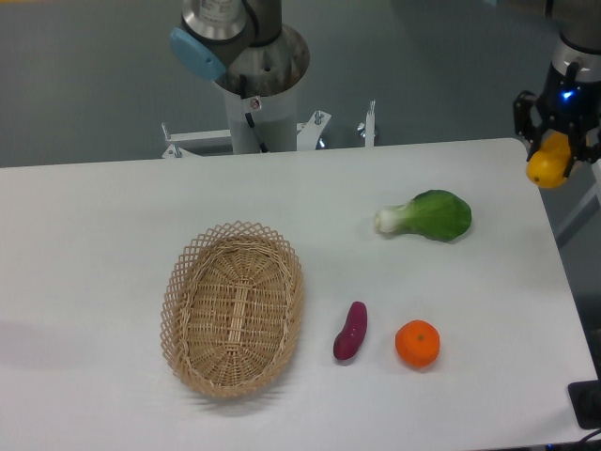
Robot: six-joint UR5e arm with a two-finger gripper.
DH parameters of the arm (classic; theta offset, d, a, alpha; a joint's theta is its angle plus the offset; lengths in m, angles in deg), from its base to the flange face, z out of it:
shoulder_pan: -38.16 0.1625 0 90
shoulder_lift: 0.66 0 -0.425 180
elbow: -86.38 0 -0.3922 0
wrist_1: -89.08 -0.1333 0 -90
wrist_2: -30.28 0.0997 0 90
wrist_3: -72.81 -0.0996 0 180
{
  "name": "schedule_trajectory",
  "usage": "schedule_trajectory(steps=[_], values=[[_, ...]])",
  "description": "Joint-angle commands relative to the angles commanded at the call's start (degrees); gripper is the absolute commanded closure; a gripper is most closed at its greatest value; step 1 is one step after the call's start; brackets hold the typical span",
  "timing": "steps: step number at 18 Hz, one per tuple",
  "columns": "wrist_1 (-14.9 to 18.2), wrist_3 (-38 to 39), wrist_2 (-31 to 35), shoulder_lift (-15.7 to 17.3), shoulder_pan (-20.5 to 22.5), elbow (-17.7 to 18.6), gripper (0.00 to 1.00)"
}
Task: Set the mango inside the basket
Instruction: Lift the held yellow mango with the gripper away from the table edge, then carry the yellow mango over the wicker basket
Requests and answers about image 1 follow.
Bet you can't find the orange tangerine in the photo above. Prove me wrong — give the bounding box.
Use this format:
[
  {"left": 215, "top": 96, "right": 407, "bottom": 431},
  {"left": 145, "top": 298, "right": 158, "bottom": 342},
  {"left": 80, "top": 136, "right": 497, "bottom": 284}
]
[{"left": 394, "top": 319, "right": 440, "bottom": 368}]

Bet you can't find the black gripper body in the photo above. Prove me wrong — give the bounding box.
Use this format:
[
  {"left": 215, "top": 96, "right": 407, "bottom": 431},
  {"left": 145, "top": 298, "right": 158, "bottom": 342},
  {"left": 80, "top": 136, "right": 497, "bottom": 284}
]
[{"left": 535, "top": 60, "right": 600, "bottom": 135}]

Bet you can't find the woven wicker basket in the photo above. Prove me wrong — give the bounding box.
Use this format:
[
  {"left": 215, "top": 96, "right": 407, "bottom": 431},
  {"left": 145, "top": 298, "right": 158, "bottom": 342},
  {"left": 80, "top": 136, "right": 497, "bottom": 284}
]
[{"left": 160, "top": 221, "right": 304, "bottom": 398}]

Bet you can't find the white table leg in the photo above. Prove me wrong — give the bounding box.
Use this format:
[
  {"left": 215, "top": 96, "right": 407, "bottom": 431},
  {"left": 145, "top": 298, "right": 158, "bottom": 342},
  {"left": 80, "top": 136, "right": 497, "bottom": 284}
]
[{"left": 554, "top": 161, "right": 600, "bottom": 249}]

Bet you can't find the black device at table edge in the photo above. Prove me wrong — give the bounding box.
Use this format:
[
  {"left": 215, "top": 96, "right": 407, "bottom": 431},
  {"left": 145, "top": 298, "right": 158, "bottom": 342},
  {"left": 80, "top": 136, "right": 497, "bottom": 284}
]
[{"left": 567, "top": 381, "right": 600, "bottom": 430}]

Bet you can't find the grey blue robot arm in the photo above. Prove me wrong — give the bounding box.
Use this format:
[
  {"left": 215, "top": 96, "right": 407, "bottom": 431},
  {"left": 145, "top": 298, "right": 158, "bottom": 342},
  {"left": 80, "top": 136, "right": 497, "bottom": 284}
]
[{"left": 169, "top": 1, "right": 600, "bottom": 177}]

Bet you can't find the yellow mango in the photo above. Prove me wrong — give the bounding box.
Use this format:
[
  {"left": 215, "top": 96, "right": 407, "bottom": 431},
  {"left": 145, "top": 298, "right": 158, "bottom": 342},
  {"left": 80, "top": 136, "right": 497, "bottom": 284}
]
[{"left": 526, "top": 132, "right": 572, "bottom": 189}]

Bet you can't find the purple sweet potato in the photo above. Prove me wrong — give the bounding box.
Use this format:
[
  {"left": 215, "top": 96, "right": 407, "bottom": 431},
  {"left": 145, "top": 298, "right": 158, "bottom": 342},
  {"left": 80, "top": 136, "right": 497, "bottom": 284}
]
[{"left": 332, "top": 302, "right": 368, "bottom": 361}]

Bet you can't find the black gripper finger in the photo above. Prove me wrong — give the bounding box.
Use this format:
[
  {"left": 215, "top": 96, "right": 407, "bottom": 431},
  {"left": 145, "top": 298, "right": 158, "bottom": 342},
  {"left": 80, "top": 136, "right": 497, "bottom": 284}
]
[
  {"left": 563, "top": 124, "right": 600, "bottom": 178},
  {"left": 513, "top": 90, "right": 545, "bottom": 162}
]

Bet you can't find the green bok choy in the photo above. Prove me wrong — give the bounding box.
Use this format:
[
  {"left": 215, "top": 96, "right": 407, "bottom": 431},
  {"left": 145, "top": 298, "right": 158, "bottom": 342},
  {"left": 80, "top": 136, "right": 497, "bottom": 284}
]
[{"left": 374, "top": 190, "right": 472, "bottom": 242}]

